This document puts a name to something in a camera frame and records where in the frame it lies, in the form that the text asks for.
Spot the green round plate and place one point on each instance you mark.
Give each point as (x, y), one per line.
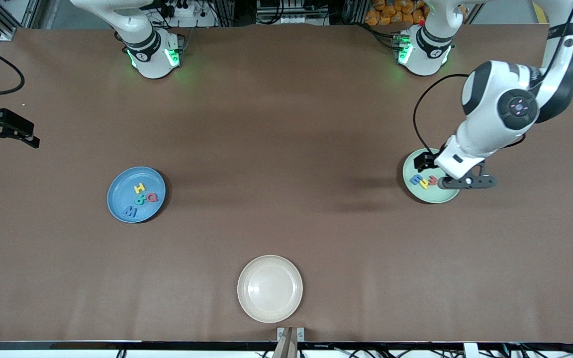
(430, 196)

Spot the teal foam letter R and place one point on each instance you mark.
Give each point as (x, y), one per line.
(140, 200)

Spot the yellow foam lowercase letter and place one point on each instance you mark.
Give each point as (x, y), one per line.
(424, 183)

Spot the black and white control box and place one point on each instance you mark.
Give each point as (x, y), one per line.
(291, 19)

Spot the orange fruit pile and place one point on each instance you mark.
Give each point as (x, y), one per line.
(391, 12)

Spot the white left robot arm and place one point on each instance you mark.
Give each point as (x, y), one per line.
(495, 109)

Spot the blue foam uppercase letter M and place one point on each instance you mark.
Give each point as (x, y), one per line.
(130, 212)

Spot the beige round plate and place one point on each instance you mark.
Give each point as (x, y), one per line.
(269, 288)

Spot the brown paper table cover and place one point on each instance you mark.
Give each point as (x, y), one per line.
(217, 238)

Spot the white power strip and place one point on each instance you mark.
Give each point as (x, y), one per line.
(202, 20)

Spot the blue foam lowercase letter m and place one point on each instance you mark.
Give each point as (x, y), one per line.
(415, 180)

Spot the grey metal mount bracket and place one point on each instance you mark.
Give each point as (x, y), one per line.
(280, 332)

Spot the blue round plate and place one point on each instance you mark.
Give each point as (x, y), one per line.
(120, 191)

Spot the beige camera pole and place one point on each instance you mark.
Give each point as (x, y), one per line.
(286, 348)

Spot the red foam letter Q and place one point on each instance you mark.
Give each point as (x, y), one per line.
(149, 197)

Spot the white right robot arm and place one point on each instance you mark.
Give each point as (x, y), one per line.
(149, 59)

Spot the yellow foam letter H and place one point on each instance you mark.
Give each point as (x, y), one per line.
(139, 188)

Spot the aluminium frame strut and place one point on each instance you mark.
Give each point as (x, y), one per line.
(5, 31)

